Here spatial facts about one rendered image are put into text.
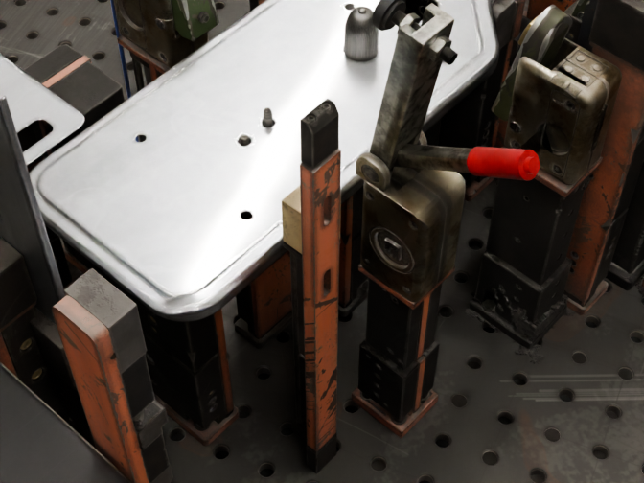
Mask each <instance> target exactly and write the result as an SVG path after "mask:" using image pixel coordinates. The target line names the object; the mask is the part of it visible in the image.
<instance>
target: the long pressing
mask: <svg viewBox="0 0 644 483"><path fill-rule="evenodd" d="M379 1H380V0H265V1H263V3H262V4H260V5H259V6H257V7H256V8H255V9H253V10H252V11H250V12H249V13H247V14H246V15H245V16H243V17H242V18H240V19H239V20H238V21H236V22H235V23H233V24H232V25H231V26H229V27H228V28H226V29H225V30H224V31H222V32H221V33H219V34H218V35H216V36H215V37H213V38H212V39H211V40H209V41H208V42H206V43H205V44H204V45H202V46H201V47H199V48H198V49H197V50H195V51H194V52H192V53H191V54H190V55H188V56H187V57H185V58H184V59H182V60H181V61H179V62H178V63H177V64H176V65H175V66H173V67H172V68H171V69H169V70H168V71H166V72H165V73H164V74H162V75H161V76H159V77H158V78H157V79H155V80H153V81H152V82H151V83H149V84H148V85H146V86H145V87H144V88H142V89H141V90H139V91H138V92H137V93H135V94H134V95H132V96H131V97H130V98H128V99H127V100H125V101H124V102H123V103H121V104H120V105H118V106H117V107H115V108H114V109H113V110H111V111H110V112H108V113H107V114H106V115H104V116H103V117H102V118H101V119H100V120H98V121H97V122H95V123H94V124H93V125H91V126H89V127H88V128H87V129H85V130H84V131H82V132H81V133H80V134H78V135H77V136H75V137H74V138H73V139H71V140H70V141H68V142H67V143H66V144H64V145H63V146H61V147H60V148H59V149H57V150H55V151H54V152H53V153H51V154H50V155H48V156H47V157H46V158H44V159H43V160H41V161H40V162H39V163H38V164H36V165H35V166H34V167H33V168H32V169H31V171H30V172H29V174H30V178H31V180H32V183H33V186H34V192H35V195H36V199H37V202H38V205H39V209H40V212H41V215H42V218H43V221H44V224H45V225H46V226H47V227H48V228H49V229H51V230H52V231H53V232H54V233H55V234H57V235H58V236H59V237H60V238H62V239H63V240H64V241H65V242H67V243H68V244H69V245H70V246H72V247H73V248H74V249H75V250H77V251H78V252H79V253H80V254H81V255H82V256H83V257H84V258H85V259H87V260H88V261H89V262H90V263H92V264H93V265H94V266H95V267H97V268H98V269H99V270H100V271H102V272H103V273H104V274H105V275H106V276H108V277H109V278H110V279H111V280H113V281H114V282H115V283H116V284H118V285H119V286H120V287H121V288H123V289H124V290H125V291H126V292H128V293H129V294H130V295H131V296H132V297H134V298H135V299H136V300H137V301H139V302H140V303H141V304H142V305H144V306H145V307H146V308H147V309H148V310H150V311H151V312H153V313H154V314H156V315H157V316H160V317H162V318H165V319H167V320H171V321H175V322H190V321H197V320H199V319H203V318H206V317H208V316H210V315H212V314H214V313H216V312H217V311H219V310H220V309H222V308H223V307H224V306H225V305H226V304H227V303H229V302H230V301H231V300H232V299H233V298H234V297H235V296H237V295H238V294H239V293H240V292H241V291H242V290H244V289H245V288H246V287H247V286H248V285H249V284H251V283H252V282H253V281H254V280H255V279H256V278H258V277H259V276H260V275H261V274H262V273H263V272H265V271H266V270H267V269H268V268H269V267H270V266H271V265H273V264H274V263H275V262H276V261H277V260H279V259H280V258H281V257H282V256H283V255H284V254H285V253H287V252H288V250H287V249H285V248H284V247H283V222H282V199H283V198H285V197H286V196H287V195H288V194H290V193H291V192H292V191H293V190H294V189H296V188H297V187H298V186H299V185H300V164H301V163H302V161H301V136H300V120H301V119H302V118H303V117H305V116H306V115H307V114H308V113H310V112H311V111H312V110H313V109H315V108H316V107H317V106H318V105H320V104H321V103H322V102H324V101H325V100H326V99H330V100H331V101H333V102H334V103H335V106H336V108H337V111H338V113H339V140H338V148H339V149H340V150H341V184H340V197H341V204H343V203H344V202H345V201H346V200H347V199H348V198H350V197H351V196H352V195H353V194H354V193H356V192H357V191H358V190H359V189H360V188H361V187H362V186H363V184H364V180H363V179H362V177H360V176H359V175H357V174H356V162H357V159H358V158H359V157H360V156H361V155H362V154H363V153H365V152H369V151H370V148H371V144H372V140H373V136H374V131H375V127H376V123H377V119H378V116H379V112H380V105H381V101H382V97H383V93H384V89H385V85H386V81H387V77H388V73H389V69H390V65H391V61H392V57H393V54H394V50H395V46H396V41H397V37H398V35H397V32H398V29H399V27H398V26H396V25H395V26H394V27H393V28H392V29H390V30H385V31H381V30H379V52H378V54H377V55H376V56H375V57H374V58H372V59H371V60H367V61H355V60H352V59H350V58H348V57H347V56H346V55H345V53H344V35H345V23H346V19H347V17H348V15H349V13H350V12H351V11H352V10H347V9H346V6H347V5H354V6H355V8H356V7H360V6H364V7H368V8H370V9H371V10H372V11H374V10H375V8H376V6H377V4H378V3H379ZM432 1H434V2H435V3H436V4H437V7H438V8H439V9H441V10H442V11H444V12H446V13H448V14H449V15H450V16H452V17H453V18H454V24H453V27H452V30H451V34H450V37H449V39H450V40H451V41H452V42H451V45H450V48H451V49H452V50H453V51H455V52H456V53H457V54H458V56H457V59H456V60H455V61H454V62H453V63H452V64H451V65H448V64H447V63H445V62H444V61H443V62H442V65H441V68H440V72H439V75H438V78H437V81H436V84H435V87H434V90H433V94H432V97H431V100H430V104H429V107H428V110H427V114H426V116H425V122H424V125H423V128H422V132H423V133H425V132H426V131H428V130H429V129H430V128H431V127H432V126H434V125H435V124H436V123H437V122H438V121H439V120H440V119H442V118H443V117H444V116H445V115H446V114H447V113H449V112H450V111H451V110H452V109H453V108H454V107H455V106H457V105H458V104H459V103H460V102H461V101H463V100H464V99H465V98H466V97H467V96H468V95H470V93H471V92H472V91H473V90H474V89H475V88H477V87H478V86H479V85H480V84H481V83H482V82H484V81H485V80H486V79H487V78H488V77H489V76H490V75H491V74H492V73H493V72H494V71H495V68H496V66H497V64H498V58H499V43H498V38H497V33H496V29H495V21H494V17H493V12H492V4H493V2H494V1H495V0H432ZM266 107H269V108H270V109H271V111H272V120H274V122H275V124H274V125H273V126H270V127H266V126H263V125H262V121H263V119H264V109H265V108H266ZM243 134H246V135H248V138H250V139H251V143H250V144H249V145H247V146H242V145H240V144H239V143H238V141H239V139H240V137H241V135H243ZM138 135H145V136H146V137H147V139H146V140H145V141H144V142H137V141H136V140H135V138H136V137H137V136H138ZM243 212H250V213H251V214H252V218H250V219H242V218H241V214H242V213H243Z"/></svg>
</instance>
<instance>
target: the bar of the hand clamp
mask: <svg viewBox="0 0 644 483"><path fill-rule="evenodd" d="M405 10H406V0H380V1H379V3H378V4H377V6H376V8H375V10H374V12H373V25H374V26H375V27H377V28H378V29H379V30H381V31H385V30H390V29H392V28H393V27H394V26H395V25H396V26H398V27H399V28H398V32H397V35H398V37H397V41H396V46H395V50H394V54H393V57H392V61H391V65H390V69H389V73H388V77H387V81H386V84H385V89H384V93H383V97H382V101H381V105H380V109H379V116H378V119H377V123H376V127H375V131H374V136H373V140H372V144H371V148H370V151H369V152H370V153H373V154H374V155H375V156H377V157H378V158H379V159H381V160H382V161H383V162H384V163H385V165H386V166H387V167H388V169H389V171H390V179H391V176H392V172H393V170H394V166H395V162H396V159H397V155H398V152H399V150H400V149H401V148H403V147H404V146H405V145H406V144H412V145H418V142H419V138H420V135H421V132H422V128H423V125H424V122H425V118H426V114H427V110H428V107H429V104H430V100H431V97H432V94H433V90H434V87H435V84H436V81H437V78H438V75H439V72H440V68H441V65H442V62H443V61H444V62H445V63H447V64H448V65H451V64H453V62H454V61H455V60H456V59H457V56H458V54H457V53H456V52H455V51H453V50H452V49H451V48H450V45H451V42H452V41H451V40H450V39H449V37H450V34H451V30H452V27H453V24H454V18H453V17H452V16H450V15H449V14H448V13H446V12H445V11H442V10H441V9H439V8H438V7H437V6H435V5H434V4H432V3H431V4H429V5H428V6H427V7H426V8H425V12H424V16H423V20H422V24H421V25H419V23H420V19H421V17H420V16H418V15H417V14H416V13H410V14H408V15H406V14H404V12H405Z"/></svg>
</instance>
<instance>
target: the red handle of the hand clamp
mask: <svg viewBox="0 0 644 483"><path fill-rule="evenodd" d="M394 167H406V168H416V169H427V170H438V171H449V172H460V173H471V174H472V175H475V176H484V177H494V178H505V179H515V180H526V181H529V180H532V179H533V178H534V177H535V176H536V175H537V173H538V171H539V169H540V161H539V158H538V156H537V154H536V153H535V152H534V151H533V150H531V149H507V148H492V147H474V148H473V149H469V148H455V147H440V146H426V145H412V144H406V145H405V146H404V147H403V148H401V149H400V150H399V152H398V155H397V159H396V162H395V166H394Z"/></svg>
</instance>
